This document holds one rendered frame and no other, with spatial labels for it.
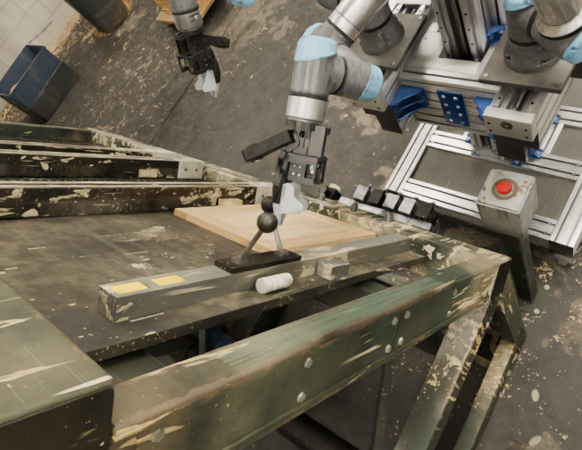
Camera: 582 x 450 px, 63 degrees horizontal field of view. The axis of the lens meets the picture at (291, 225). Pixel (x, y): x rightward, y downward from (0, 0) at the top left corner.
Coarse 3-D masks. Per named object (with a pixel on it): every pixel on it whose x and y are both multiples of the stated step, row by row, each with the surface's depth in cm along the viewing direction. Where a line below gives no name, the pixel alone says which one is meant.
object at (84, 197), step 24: (0, 192) 100; (24, 192) 104; (48, 192) 108; (72, 192) 112; (96, 192) 117; (120, 192) 122; (144, 192) 127; (168, 192) 133; (192, 192) 140; (216, 192) 147; (240, 192) 155; (264, 192) 164; (0, 216) 101; (24, 216) 105; (48, 216) 109
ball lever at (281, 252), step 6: (264, 198) 97; (270, 198) 97; (264, 204) 96; (270, 204) 96; (264, 210) 97; (270, 210) 96; (276, 234) 97; (276, 240) 97; (276, 252) 96; (282, 252) 96
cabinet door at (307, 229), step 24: (192, 216) 127; (216, 216) 132; (240, 216) 138; (288, 216) 149; (312, 216) 155; (240, 240) 116; (264, 240) 116; (288, 240) 120; (312, 240) 125; (336, 240) 130
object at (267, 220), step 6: (258, 216) 82; (264, 216) 81; (270, 216) 81; (276, 216) 82; (258, 222) 81; (264, 222) 81; (270, 222) 81; (276, 222) 82; (258, 228) 82; (264, 228) 81; (270, 228) 81; (276, 228) 82; (258, 234) 84; (252, 240) 85; (246, 246) 86; (252, 246) 85; (246, 252) 86; (234, 258) 87; (240, 258) 87
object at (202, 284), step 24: (360, 240) 125; (384, 240) 130; (408, 240) 138; (288, 264) 96; (312, 264) 102; (168, 288) 73; (192, 288) 77; (216, 288) 81; (240, 288) 86; (120, 312) 68; (144, 312) 71
